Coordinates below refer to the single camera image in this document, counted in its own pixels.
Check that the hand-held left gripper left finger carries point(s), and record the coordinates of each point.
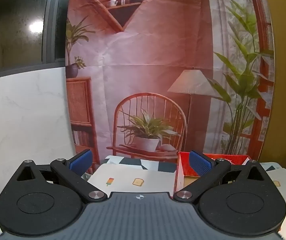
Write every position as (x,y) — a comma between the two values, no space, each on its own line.
(83,160)

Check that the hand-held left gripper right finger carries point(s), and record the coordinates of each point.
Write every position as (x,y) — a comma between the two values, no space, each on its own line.
(198,163)

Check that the red strawberry print cardboard box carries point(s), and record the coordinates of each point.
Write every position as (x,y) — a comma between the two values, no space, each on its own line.
(233,160)

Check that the printed bear blanket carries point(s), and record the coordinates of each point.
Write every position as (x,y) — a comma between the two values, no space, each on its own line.
(145,175)

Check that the printed room scene wall backdrop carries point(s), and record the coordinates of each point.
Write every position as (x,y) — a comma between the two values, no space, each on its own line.
(145,67)

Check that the dark window frame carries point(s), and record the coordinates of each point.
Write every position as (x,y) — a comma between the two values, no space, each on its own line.
(49,30)

